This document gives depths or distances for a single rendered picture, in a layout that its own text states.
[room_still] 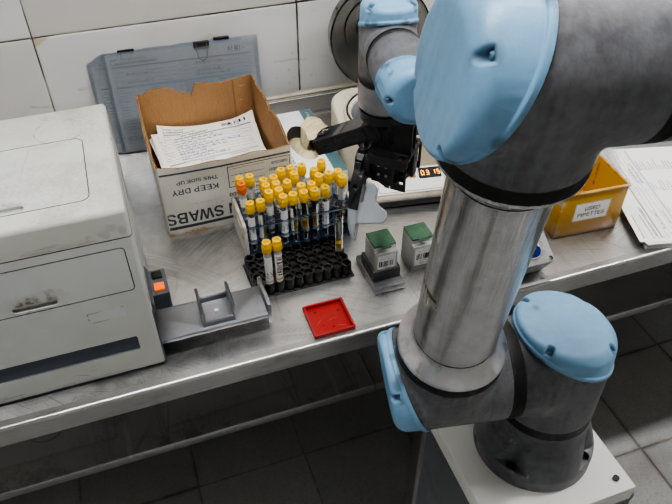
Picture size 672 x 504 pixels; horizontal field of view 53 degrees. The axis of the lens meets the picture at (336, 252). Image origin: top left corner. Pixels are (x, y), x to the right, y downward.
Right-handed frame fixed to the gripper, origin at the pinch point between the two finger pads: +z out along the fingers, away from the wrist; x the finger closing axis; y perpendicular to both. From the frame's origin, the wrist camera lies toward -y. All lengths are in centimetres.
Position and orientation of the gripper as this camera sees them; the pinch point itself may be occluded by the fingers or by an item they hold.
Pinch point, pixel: (366, 212)
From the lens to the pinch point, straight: 109.6
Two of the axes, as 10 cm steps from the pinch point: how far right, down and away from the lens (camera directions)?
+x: 4.1, -6.2, 6.7
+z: 0.1, 7.4, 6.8
